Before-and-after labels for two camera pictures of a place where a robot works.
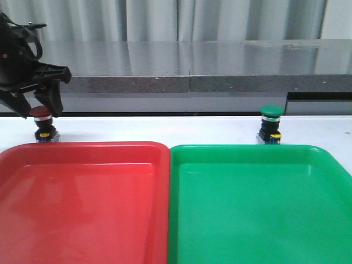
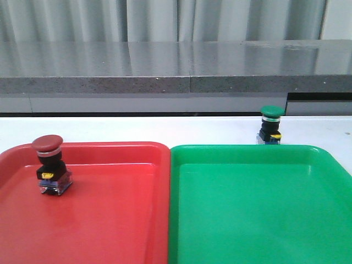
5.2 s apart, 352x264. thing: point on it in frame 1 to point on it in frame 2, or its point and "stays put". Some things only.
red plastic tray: x=85 y=202 stays put
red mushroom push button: x=45 y=131 to x=51 y=174
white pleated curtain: x=81 y=21 stays put
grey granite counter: x=284 y=76 stays put
